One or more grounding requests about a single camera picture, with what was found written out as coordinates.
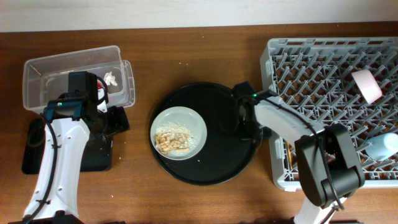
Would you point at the crumpled white tissue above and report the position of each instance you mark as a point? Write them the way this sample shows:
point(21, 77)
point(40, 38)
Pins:
point(110, 79)

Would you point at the pink bowl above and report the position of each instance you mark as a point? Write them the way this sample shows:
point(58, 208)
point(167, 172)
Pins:
point(367, 85)

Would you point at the round black tray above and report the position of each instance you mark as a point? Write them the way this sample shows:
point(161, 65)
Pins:
point(230, 144)

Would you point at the grey dishwasher rack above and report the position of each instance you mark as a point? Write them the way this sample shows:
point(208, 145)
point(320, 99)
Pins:
point(314, 76)

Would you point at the light blue cup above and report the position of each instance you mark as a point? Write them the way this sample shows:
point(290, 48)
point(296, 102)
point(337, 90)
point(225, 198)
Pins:
point(382, 147)

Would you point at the peanut shells and rice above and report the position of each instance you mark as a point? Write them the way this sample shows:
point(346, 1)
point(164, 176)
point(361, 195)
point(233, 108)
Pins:
point(173, 137)

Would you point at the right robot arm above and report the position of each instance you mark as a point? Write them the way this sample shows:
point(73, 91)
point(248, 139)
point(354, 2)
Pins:
point(328, 166)

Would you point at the red snack wrapper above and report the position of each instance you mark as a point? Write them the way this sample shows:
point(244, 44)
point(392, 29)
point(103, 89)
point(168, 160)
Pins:
point(100, 85)

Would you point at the wooden chopstick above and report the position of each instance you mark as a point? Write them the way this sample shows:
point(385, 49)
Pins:
point(289, 155)

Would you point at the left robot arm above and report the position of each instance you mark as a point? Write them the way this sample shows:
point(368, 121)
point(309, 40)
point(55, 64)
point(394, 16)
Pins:
point(69, 126)

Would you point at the black rectangular tray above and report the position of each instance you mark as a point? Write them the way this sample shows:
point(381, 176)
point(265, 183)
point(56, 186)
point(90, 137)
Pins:
point(96, 156)

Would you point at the grey plate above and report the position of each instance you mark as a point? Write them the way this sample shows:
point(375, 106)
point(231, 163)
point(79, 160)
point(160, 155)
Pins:
point(184, 116)

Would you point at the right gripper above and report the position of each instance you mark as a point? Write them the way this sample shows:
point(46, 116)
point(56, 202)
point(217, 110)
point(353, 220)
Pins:
point(239, 134)

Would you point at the clear plastic bin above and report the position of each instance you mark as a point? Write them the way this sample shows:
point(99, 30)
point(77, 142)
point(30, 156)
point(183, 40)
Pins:
point(46, 78)

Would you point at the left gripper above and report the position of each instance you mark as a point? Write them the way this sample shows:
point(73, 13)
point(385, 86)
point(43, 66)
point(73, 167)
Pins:
point(120, 121)

